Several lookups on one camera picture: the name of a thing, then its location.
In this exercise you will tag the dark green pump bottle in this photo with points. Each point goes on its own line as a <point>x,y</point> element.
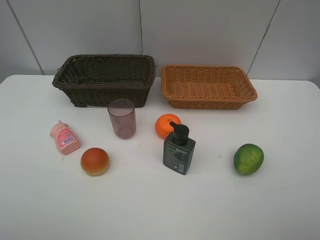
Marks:
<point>178,149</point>

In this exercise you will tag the orange tangerine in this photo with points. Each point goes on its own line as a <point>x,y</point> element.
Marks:
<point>163,127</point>

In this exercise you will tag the light orange wicker basket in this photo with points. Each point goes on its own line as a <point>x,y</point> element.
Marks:
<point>206,87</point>

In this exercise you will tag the pink lotion bottle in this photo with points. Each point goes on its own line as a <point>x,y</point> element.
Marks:
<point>64,138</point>

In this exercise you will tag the green lime fruit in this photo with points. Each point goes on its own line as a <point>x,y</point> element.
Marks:
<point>248,159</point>

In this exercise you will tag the round bread bun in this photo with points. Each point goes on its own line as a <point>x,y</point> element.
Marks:
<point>95,162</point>

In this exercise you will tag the dark brown wicker basket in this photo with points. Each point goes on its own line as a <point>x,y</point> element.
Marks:
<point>96,80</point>

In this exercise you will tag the translucent purple plastic cup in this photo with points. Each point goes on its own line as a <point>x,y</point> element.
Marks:
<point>123,118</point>

